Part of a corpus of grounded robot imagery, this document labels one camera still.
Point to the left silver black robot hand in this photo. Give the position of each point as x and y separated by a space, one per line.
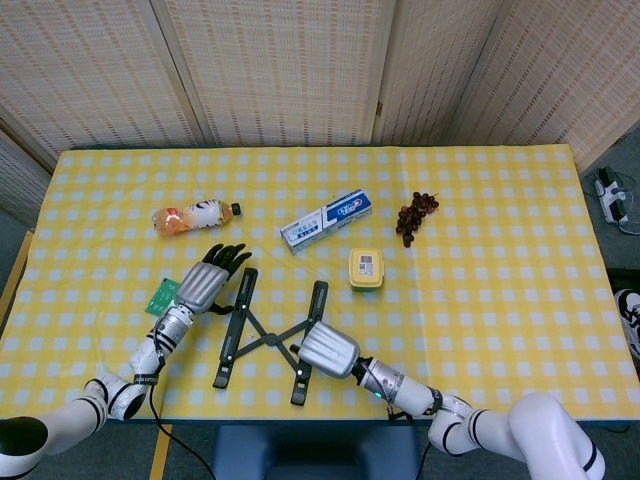
200 287

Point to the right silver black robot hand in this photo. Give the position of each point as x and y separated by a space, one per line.
330 350

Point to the black folding laptop stand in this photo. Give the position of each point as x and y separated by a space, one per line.
270 340

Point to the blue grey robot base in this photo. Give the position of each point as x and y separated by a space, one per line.
315 455

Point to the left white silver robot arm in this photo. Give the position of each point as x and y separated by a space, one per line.
75 415

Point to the green sachet packet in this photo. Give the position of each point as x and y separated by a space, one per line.
160 300

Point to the orange drink plastic bottle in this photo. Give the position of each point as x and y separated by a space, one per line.
195 217

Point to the yellow lidded plastic container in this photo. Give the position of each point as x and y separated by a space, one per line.
366 280

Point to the yellow white checked tablecloth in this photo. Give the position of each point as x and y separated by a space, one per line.
450 325

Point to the white blue toothpaste box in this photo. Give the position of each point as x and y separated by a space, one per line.
325 220

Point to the dark red grape bunch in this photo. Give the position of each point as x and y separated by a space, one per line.
410 220

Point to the woven folding screen panel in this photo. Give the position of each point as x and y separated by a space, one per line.
20 185
565 75
90 75
430 70
280 70

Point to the white black sneaker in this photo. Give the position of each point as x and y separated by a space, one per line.
631 315

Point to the white power strip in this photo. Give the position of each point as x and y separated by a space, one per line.
607 197

